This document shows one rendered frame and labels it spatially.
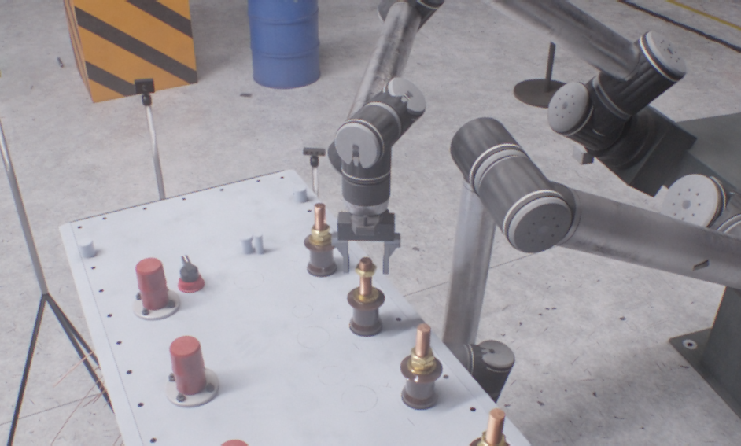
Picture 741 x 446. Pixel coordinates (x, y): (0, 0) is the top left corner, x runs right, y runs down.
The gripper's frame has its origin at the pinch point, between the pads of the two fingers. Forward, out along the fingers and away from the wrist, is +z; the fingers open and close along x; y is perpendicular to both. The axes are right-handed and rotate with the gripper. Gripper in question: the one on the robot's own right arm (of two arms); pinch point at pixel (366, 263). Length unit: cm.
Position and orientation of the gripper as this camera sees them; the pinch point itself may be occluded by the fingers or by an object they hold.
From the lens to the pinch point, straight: 182.2
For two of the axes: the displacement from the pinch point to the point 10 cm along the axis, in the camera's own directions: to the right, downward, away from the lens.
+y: 0.3, -5.6, 8.3
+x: -10.0, -0.2, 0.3
